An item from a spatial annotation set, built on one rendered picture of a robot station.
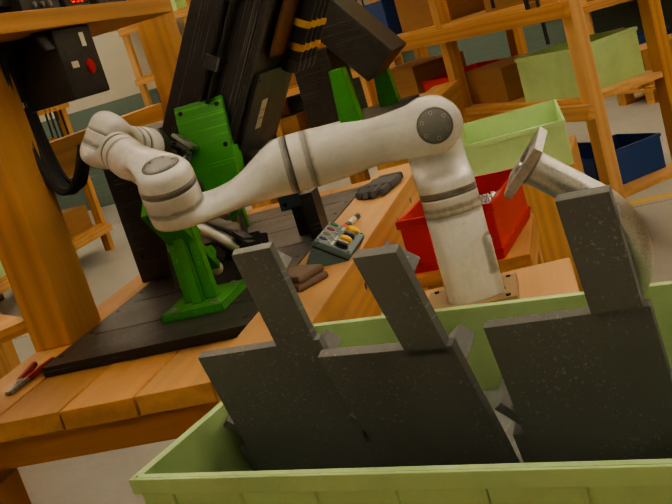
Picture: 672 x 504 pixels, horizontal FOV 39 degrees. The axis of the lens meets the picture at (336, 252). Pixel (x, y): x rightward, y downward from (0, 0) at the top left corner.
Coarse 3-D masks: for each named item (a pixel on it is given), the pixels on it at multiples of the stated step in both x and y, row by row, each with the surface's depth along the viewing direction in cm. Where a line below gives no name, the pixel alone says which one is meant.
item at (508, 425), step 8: (488, 392) 123; (496, 392) 122; (488, 400) 120; (496, 400) 120; (504, 416) 115; (504, 424) 113; (512, 424) 112; (512, 432) 110; (512, 440) 108; (520, 456) 104
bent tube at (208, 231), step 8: (176, 136) 203; (176, 144) 204; (184, 144) 203; (192, 144) 204; (200, 224) 203; (208, 224) 204; (208, 232) 202; (216, 232) 202; (224, 232) 203; (216, 240) 202; (224, 240) 202; (232, 240) 201; (232, 248) 201
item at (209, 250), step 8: (144, 208) 177; (144, 216) 176; (160, 232) 181; (168, 232) 181; (176, 232) 181; (184, 232) 181; (200, 232) 188; (168, 240) 183; (208, 248) 193; (208, 256) 189; (216, 264) 191
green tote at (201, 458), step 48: (384, 336) 129; (480, 336) 122; (480, 384) 124; (192, 432) 108; (144, 480) 99; (192, 480) 96; (240, 480) 93; (288, 480) 90; (336, 480) 87; (384, 480) 85; (432, 480) 83; (480, 480) 80; (528, 480) 78; (576, 480) 76; (624, 480) 74
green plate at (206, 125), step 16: (176, 112) 208; (192, 112) 206; (208, 112) 205; (224, 112) 204; (192, 128) 207; (208, 128) 206; (224, 128) 204; (208, 144) 206; (224, 144) 205; (192, 160) 207; (208, 160) 206; (224, 160) 205; (240, 160) 210; (208, 176) 206; (224, 176) 205
